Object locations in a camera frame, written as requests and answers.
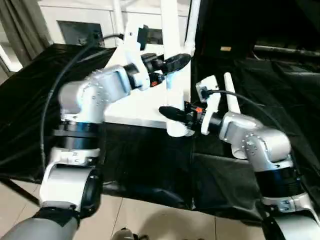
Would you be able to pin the white plastic table leg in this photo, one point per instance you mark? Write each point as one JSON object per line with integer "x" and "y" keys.
{"x": 192, "y": 25}
{"x": 232, "y": 100}
{"x": 171, "y": 30}
{"x": 118, "y": 17}

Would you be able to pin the white plastic table top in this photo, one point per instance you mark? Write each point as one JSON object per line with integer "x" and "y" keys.
{"x": 140, "y": 107}

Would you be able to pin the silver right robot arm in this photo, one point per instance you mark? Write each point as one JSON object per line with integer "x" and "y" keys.
{"x": 262, "y": 142}

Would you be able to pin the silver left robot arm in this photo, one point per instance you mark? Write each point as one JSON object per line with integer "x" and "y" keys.
{"x": 95, "y": 92}

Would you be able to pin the small tan label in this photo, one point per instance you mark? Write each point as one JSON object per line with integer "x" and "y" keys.
{"x": 225, "y": 48}

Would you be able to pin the black plastic mat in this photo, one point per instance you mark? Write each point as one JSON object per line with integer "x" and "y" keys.
{"x": 150, "y": 170}

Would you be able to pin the white sideboard cabinet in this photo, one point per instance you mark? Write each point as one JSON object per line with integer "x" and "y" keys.
{"x": 75, "y": 15}

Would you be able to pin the dark left robot foot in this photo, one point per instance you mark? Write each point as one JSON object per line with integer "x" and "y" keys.
{"x": 127, "y": 233}

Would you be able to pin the grey curtain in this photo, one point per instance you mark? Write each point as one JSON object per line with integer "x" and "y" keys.
{"x": 22, "y": 30}

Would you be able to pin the black stand leg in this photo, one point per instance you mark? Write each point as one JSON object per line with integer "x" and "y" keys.
{"x": 20, "y": 190}

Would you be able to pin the dark metal rail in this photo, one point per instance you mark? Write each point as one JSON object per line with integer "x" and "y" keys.
{"x": 287, "y": 50}

